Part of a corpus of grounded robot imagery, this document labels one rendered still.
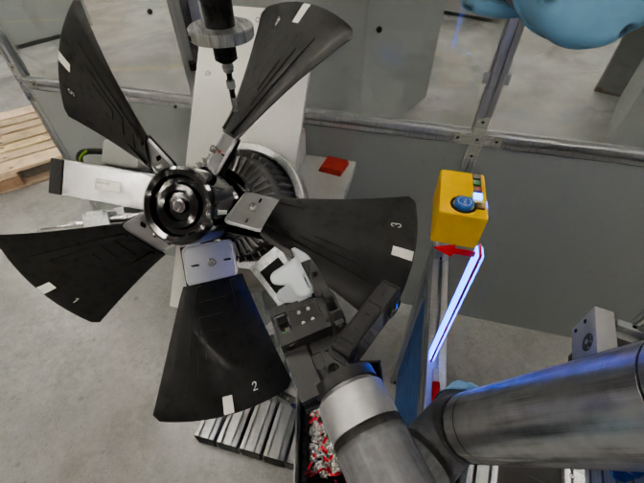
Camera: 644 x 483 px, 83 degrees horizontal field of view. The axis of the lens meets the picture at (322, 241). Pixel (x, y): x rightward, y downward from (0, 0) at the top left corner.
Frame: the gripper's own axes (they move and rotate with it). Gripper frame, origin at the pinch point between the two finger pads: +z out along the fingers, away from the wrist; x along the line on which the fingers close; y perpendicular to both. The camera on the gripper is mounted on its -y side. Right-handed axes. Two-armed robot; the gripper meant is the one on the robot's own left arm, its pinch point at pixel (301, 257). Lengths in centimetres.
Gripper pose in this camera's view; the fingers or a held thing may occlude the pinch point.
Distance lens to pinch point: 52.9
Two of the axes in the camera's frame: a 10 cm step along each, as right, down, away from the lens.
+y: -9.2, 3.5, -1.9
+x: 1.0, 6.6, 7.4
